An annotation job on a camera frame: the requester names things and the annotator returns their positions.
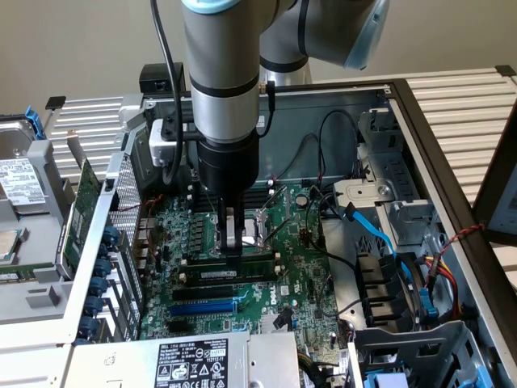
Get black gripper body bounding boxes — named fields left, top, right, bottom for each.
left=196, top=135, right=260, bottom=200

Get green RAM stick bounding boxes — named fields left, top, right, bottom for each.
left=188, top=259, right=276, bottom=283
left=0, top=263, right=56, bottom=285

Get CPU socket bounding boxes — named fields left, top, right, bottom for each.
left=209, top=209, right=272, bottom=256

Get long black expansion slot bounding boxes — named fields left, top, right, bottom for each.
left=171, top=285, right=235, bottom=302

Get thin metal locking lever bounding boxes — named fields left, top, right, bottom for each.
left=244, top=217, right=294, bottom=247

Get blue expansion slot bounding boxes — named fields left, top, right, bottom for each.
left=169, top=302, right=237, bottom=318

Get metal socket cover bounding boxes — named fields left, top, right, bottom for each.
left=259, top=184, right=291, bottom=243

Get green motherboard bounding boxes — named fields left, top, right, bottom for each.
left=139, top=183, right=344, bottom=352

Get silver chipset heat sink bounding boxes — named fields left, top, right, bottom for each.
left=259, top=313, right=295, bottom=333

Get open PC case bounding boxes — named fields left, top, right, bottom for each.
left=60, top=78, right=517, bottom=388

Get grey power supply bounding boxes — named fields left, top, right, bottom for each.
left=70, top=331, right=302, bottom=388

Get black box with port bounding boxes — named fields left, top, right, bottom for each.
left=139, top=63, right=187, bottom=94

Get blue card retention clip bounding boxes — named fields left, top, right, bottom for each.
left=89, top=276, right=109, bottom=298
left=95, top=258, right=114, bottom=280
left=103, top=226, right=122, bottom=250
left=79, top=315, right=98, bottom=339
left=84, top=295, right=104, bottom=318

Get green graphics card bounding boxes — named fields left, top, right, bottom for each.
left=54, top=128, right=104, bottom=280

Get black fan shroud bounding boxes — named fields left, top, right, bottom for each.
left=354, top=251, right=425, bottom=329

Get metal disk bay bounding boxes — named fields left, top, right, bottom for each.
left=333, top=107, right=441, bottom=247

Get blue plastic block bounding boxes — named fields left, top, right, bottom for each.
left=365, top=372, right=410, bottom=388

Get blue plastic latch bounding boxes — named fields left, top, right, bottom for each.
left=418, top=288, right=439, bottom=321

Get grey metal drive cage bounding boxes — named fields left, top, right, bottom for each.
left=349, top=320, right=492, bottom=388

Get silver hard disk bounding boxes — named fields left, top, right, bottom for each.
left=0, top=116, right=46, bottom=215

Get silver CPU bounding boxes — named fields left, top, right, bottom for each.
left=0, top=227, right=26, bottom=264

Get black camera cable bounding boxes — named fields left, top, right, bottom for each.
left=149, top=0, right=187, bottom=185

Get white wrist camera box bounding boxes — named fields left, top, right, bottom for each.
left=148, top=115, right=199, bottom=167

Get black angled wire plug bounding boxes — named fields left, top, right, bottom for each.
left=273, top=306, right=292, bottom=329

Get black plug cable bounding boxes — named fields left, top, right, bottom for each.
left=256, top=79, right=278, bottom=138

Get thin red wire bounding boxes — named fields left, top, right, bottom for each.
left=141, top=195, right=166, bottom=215

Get thin black wire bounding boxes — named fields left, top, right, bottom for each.
left=317, top=109, right=360, bottom=181

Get thick black wire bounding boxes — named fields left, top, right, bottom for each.
left=305, top=185, right=360, bottom=268

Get blue flat wire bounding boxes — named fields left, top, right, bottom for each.
left=342, top=203, right=415, bottom=284

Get coloured power wires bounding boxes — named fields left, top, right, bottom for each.
left=422, top=252, right=461, bottom=320

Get red black twisted wire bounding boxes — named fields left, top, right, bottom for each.
left=439, top=223, right=486, bottom=254

